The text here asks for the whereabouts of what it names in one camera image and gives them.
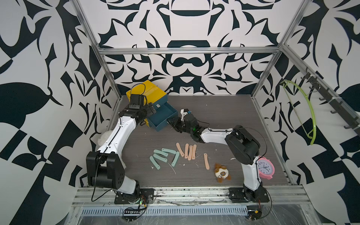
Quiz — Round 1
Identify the pink folding knife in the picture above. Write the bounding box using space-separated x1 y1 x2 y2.
191 144 197 160
176 142 185 157
203 153 210 170
187 145 193 161
184 143 189 159

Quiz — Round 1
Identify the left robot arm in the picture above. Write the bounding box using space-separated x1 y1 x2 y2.
86 103 156 196

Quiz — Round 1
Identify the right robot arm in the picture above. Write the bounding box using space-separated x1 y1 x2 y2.
167 114 265 195

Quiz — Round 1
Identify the yellow drawer cabinet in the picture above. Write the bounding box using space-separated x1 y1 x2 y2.
119 80 168 127

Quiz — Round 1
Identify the mint folding knife top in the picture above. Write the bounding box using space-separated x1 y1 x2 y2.
162 148 177 154

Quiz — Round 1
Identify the mint folding knife upper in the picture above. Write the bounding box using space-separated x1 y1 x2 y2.
153 150 168 157

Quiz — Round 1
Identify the mint folding knife right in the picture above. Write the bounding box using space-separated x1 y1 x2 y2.
171 152 180 167

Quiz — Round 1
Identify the mint folding knife leftmost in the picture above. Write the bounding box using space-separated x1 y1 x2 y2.
149 156 161 170

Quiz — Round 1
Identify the brown white plush puppy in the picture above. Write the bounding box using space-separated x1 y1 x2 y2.
214 163 231 183

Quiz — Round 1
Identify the pink alarm clock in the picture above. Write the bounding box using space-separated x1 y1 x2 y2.
257 157 275 180

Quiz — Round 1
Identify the black hook rack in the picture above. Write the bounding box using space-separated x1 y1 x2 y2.
302 67 360 136

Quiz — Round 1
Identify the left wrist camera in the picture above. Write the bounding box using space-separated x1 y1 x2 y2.
129 94 147 109

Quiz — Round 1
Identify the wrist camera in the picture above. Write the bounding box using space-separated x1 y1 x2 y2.
181 109 191 121
129 94 147 109

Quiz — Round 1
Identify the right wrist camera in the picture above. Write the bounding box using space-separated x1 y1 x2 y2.
181 109 191 121

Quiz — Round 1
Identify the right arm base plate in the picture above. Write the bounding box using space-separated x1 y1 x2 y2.
228 185 270 203

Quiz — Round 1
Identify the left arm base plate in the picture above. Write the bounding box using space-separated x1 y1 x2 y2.
114 188 155 205

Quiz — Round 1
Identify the green bow on wall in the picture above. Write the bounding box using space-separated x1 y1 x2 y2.
281 80 317 145

